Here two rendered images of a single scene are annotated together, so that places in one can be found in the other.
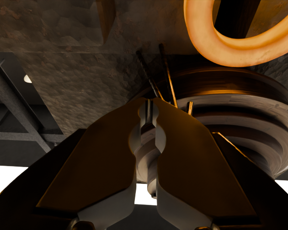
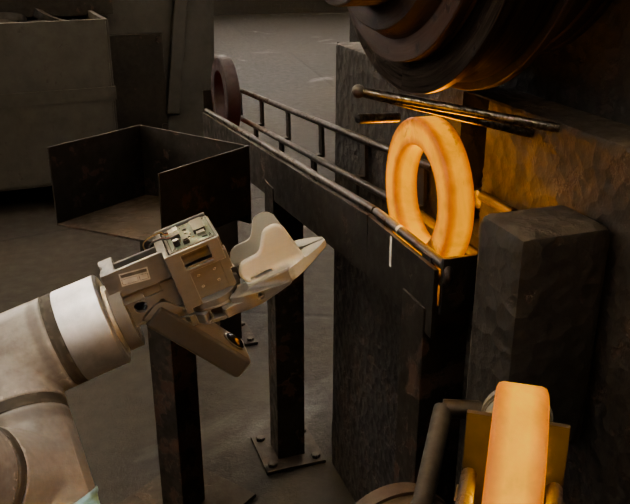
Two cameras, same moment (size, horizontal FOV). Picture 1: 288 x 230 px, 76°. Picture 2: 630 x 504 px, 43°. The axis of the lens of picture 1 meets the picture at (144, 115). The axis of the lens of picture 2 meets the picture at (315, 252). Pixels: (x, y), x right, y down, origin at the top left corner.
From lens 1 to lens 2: 0.81 m
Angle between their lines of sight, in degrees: 98
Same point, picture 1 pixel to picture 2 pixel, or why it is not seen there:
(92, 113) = not seen: outside the picture
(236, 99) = (398, 78)
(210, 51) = (434, 153)
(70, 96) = not seen: outside the picture
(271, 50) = (403, 137)
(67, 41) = (502, 240)
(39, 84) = not seen: outside the picture
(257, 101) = (385, 71)
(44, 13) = (509, 282)
